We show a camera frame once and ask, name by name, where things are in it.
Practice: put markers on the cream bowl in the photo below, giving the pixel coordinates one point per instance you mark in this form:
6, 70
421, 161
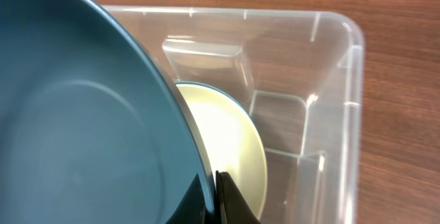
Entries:
231, 139

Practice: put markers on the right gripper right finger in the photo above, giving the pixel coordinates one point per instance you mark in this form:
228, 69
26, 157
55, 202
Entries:
230, 206

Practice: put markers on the clear plastic storage container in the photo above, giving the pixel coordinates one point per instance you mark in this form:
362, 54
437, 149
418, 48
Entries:
303, 73

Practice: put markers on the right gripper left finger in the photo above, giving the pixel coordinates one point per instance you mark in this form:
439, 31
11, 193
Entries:
192, 208

